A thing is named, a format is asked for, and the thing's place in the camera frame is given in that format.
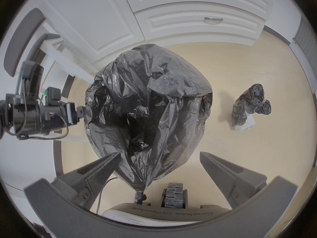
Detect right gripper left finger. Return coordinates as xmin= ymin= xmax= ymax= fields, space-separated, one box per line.
xmin=51 ymin=151 xmax=122 ymax=209

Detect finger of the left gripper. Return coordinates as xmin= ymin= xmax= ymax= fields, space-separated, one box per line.
xmin=75 ymin=106 xmax=86 ymax=120

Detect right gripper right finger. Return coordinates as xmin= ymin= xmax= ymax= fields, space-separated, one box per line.
xmin=199 ymin=151 xmax=268 ymax=208

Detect black plastic bag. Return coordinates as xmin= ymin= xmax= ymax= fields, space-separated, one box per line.
xmin=84 ymin=44 xmax=213 ymax=195

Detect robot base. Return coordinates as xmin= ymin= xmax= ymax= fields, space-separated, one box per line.
xmin=102 ymin=182 xmax=231 ymax=222

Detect crumpled black plastic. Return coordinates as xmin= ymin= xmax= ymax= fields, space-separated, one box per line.
xmin=231 ymin=83 xmax=272 ymax=127

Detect white printed wrapper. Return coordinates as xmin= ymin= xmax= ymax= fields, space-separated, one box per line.
xmin=234 ymin=114 xmax=255 ymax=133

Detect white chair grey seat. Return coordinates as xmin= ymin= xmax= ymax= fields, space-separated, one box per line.
xmin=4 ymin=8 xmax=99 ymax=143

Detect white wardrobe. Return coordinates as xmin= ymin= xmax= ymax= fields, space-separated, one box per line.
xmin=35 ymin=0 xmax=274 ymax=70

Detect grey curtain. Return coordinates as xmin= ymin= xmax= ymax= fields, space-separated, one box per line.
xmin=293 ymin=16 xmax=317 ymax=61

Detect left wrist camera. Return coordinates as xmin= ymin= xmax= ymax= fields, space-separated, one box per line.
xmin=47 ymin=86 xmax=61 ymax=104

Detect black cable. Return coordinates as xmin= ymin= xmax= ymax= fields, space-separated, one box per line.
xmin=97 ymin=177 xmax=146 ymax=215

